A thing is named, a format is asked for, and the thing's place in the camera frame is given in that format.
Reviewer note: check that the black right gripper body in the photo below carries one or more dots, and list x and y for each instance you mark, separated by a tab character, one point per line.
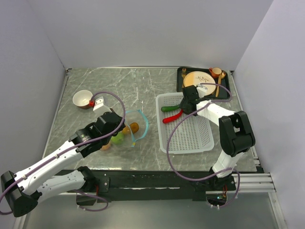
183	105

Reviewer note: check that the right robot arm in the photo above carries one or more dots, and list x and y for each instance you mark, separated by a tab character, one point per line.
235	131

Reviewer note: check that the red chili pepper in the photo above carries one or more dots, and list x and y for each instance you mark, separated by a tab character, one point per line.
173	118

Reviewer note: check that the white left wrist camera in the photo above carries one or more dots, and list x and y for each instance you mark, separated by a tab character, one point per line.
99	106

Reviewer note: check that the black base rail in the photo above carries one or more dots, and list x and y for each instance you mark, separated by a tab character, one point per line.
139	185

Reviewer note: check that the orange mango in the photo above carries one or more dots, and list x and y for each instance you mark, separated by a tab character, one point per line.
127	130

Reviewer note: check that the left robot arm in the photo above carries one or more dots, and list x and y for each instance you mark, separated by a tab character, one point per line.
25	189

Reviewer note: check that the gold fork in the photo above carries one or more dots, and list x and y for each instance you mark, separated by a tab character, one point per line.
183	78

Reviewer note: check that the orange coffee cup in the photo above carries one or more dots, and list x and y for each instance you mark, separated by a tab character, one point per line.
215	72

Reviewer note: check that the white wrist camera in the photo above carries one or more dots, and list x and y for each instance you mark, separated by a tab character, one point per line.
99	106
202	90

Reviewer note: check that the white plastic basket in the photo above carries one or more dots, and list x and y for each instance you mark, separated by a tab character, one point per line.
194	135

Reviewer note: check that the white brown bowl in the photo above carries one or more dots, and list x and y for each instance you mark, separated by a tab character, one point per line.
82	98

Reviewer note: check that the brown kiwi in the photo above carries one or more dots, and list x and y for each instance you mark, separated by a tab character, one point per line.
134	127

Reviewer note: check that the clear zip top bag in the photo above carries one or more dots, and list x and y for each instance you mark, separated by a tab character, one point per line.
130	141

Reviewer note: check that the gold spoon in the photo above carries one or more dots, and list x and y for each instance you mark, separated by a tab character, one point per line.
220	77

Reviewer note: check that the green apple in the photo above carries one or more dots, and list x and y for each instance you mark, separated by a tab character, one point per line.
118	139

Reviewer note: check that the pink peach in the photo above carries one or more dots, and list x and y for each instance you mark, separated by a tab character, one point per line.
106	147

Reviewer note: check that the cream orange plate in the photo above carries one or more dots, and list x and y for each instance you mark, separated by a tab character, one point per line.
201	79

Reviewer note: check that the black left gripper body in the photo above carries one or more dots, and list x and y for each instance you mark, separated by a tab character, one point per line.
118	124

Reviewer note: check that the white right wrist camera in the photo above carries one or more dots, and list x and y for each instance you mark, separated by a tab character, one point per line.
202	90

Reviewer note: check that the green chili pepper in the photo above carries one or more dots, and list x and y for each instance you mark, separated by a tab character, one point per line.
169	108

